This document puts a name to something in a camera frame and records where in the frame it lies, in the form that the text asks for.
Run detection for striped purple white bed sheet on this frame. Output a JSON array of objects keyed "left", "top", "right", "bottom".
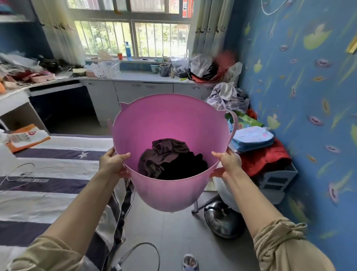
[{"left": 0, "top": 133, "right": 134, "bottom": 271}]

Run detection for person's left forearm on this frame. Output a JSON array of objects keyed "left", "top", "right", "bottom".
[{"left": 42, "top": 169, "right": 123, "bottom": 256}]

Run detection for green patterned bag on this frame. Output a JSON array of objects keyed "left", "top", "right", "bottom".
[{"left": 226, "top": 111, "right": 264, "bottom": 129}]

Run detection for pile of clothes and bags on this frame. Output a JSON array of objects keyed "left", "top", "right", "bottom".
[{"left": 189, "top": 51, "right": 244, "bottom": 84}]

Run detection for folded light blue towels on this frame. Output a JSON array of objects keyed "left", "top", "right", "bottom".
[{"left": 230, "top": 126, "right": 275, "bottom": 153}]

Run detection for white wire clothes hanger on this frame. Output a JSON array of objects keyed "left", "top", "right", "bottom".
[
  {"left": 0, "top": 163, "right": 36, "bottom": 187},
  {"left": 113, "top": 242, "right": 161, "bottom": 271}
]

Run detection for person's shoe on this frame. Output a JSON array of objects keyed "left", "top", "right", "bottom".
[{"left": 183, "top": 254, "right": 200, "bottom": 271}]

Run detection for red quilted cloth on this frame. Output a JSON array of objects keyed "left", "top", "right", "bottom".
[{"left": 239, "top": 138, "right": 292, "bottom": 177}]

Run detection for clutter pile on desk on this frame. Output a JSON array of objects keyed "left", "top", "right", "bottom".
[{"left": 0, "top": 52, "right": 73, "bottom": 91}]

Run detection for pink tray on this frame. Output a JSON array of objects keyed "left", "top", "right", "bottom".
[{"left": 30, "top": 72, "right": 56, "bottom": 83}]

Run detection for window with metal bars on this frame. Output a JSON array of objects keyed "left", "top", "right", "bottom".
[{"left": 66, "top": 0, "right": 194, "bottom": 60}]

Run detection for dark brown garment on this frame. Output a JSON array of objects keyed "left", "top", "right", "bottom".
[{"left": 138, "top": 138, "right": 191, "bottom": 178}]

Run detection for black garment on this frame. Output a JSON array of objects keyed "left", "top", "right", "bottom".
[{"left": 156, "top": 151, "right": 209, "bottom": 180}]

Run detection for person's right forearm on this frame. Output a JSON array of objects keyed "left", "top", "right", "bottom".
[{"left": 223, "top": 168, "right": 285, "bottom": 238}]

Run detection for grey crumpled cloth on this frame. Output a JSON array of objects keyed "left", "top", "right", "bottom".
[{"left": 206, "top": 82, "right": 250, "bottom": 113}]

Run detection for grey desk cabinet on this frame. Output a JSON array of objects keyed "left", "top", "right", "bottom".
[{"left": 0, "top": 70, "right": 215, "bottom": 132}]

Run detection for pink plastic laundry bucket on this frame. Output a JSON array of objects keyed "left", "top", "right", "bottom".
[{"left": 107, "top": 93, "right": 239, "bottom": 213}]

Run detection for person's right hand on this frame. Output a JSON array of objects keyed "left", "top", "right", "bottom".
[{"left": 210, "top": 148, "right": 242, "bottom": 181}]

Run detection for white plastic basket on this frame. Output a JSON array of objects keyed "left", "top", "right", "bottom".
[{"left": 84, "top": 61, "right": 121, "bottom": 78}]

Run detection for cream curtain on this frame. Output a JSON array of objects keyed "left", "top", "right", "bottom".
[
  {"left": 187, "top": 0, "right": 235, "bottom": 58},
  {"left": 31, "top": 0, "right": 86, "bottom": 66}
]

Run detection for white plastic drawer unit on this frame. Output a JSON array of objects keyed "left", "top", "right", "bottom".
[{"left": 257, "top": 163, "right": 298, "bottom": 205}]

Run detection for orange white plastic bag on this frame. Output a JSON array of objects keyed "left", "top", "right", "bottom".
[{"left": 5, "top": 124, "right": 51, "bottom": 153}]

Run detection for person's left hand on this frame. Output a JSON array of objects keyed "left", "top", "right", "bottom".
[{"left": 98, "top": 147, "right": 131, "bottom": 179}]

